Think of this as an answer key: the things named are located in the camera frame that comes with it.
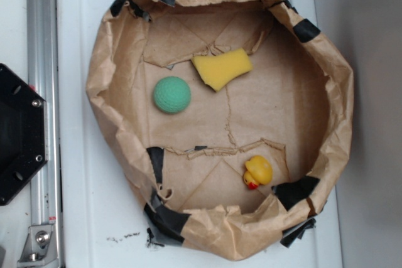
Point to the yellow sponge piece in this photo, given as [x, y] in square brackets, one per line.
[218, 71]

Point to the yellow rubber duck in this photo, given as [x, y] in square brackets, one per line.
[258, 172]

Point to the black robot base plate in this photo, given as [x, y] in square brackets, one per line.
[23, 140]

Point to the aluminium extrusion rail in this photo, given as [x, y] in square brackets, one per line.
[46, 196]

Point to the brown paper bag tray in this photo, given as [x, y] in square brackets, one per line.
[294, 108]

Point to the metal corner bracket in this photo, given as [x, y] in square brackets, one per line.
[40, 248]

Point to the green round sponge ball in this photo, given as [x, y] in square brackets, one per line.
[172, 95]

